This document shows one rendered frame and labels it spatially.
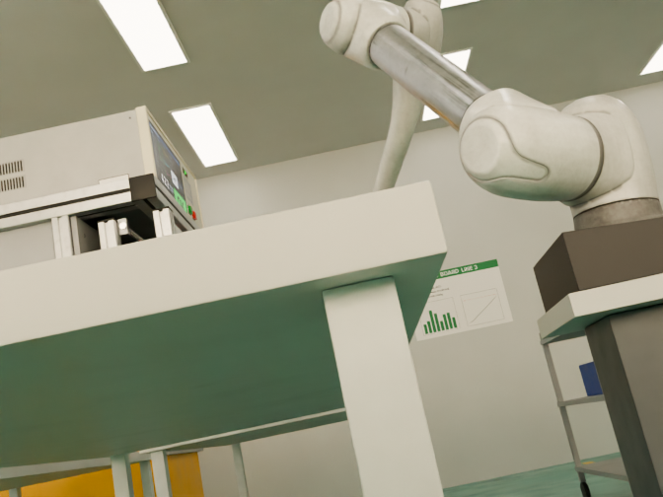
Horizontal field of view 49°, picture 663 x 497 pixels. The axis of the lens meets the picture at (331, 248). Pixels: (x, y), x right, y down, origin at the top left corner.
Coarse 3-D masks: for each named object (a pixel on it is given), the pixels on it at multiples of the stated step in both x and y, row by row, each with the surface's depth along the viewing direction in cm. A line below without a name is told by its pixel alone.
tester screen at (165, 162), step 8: (152, 128) 151; (152, 136) 150; (152, 144) 148; (160, 144) 156; (160, 152) 154; (168, 152) 162; (160, 160) 152; (168, 160) 161; (176, 160) 170; (160, 168) 151; (168, 168) 159; (176, 168) 168; (160, 176) 149; (168, 176) 157; (176, 176) 166; (184, 200) 170
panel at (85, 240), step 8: (72, 216) 130; (72, 224) 130; (80, 224) 132; (72, 232) 130; (80, 232) 131; (88, 232) 135; (96, 232) 140; (80, 240) 130; (88, 240) 134; (96, 240) 139; (80, 248) 129; (88, 248) 133; (96, 248) 138
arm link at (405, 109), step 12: (396, 84) 180; (396, 96) 181; (408, 96) 179; (396, 108) 182; (408, 108) 181; (420, 108) 183; (396, 120) 183; (408, 120) 182; (396, 132) 184; (408, 132) 184; (396, 144) 186; (408, 144) 187; (384, 156) 192; (396, 156) 189; (384, 168) 194; (396, 168) 192; (384, 180) 197; (396, 180) 198
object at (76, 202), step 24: (72, 192) 130; (96, 192) 130; (120, 192) 130; (144, 192) 130; (168, 192) 140; (0, 216) 130; (24, 216) 130; (48, 216) 129; (96, 216) 133; (120, 216) 147; (144, 216) 150
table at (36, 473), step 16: (48, 464) 290; (64, 464) 305; (80, 464) 321; (96, 464) 339; (144, 464) 426; (0, 480) 266; (16, 480) 301; (32, 480) 347; (48, 480) 414; (144, 480) 424; (16, 496) 425; (144, 496) 421
